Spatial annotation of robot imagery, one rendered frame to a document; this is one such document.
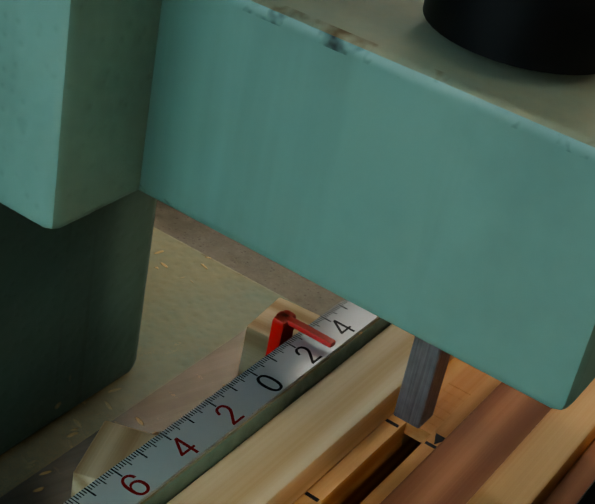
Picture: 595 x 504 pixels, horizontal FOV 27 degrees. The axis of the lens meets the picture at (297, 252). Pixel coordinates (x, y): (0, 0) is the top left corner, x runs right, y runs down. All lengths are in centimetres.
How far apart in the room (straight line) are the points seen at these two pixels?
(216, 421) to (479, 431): 9
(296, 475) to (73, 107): 12
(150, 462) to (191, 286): 35
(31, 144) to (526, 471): 16
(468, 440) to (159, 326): 29
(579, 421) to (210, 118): 14
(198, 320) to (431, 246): 36
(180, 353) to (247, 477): 29
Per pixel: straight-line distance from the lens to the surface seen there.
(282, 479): 35
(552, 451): 37
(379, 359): 40
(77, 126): 33
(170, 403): 60
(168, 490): 33
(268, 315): 61
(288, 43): 31
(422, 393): 37
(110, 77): 33
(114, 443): 53
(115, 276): 56
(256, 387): 37
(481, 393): 41
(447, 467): 37
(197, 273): 69
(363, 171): 31
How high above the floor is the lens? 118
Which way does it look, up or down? 32 degrees down
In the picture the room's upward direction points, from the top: 12 degrees clockwise
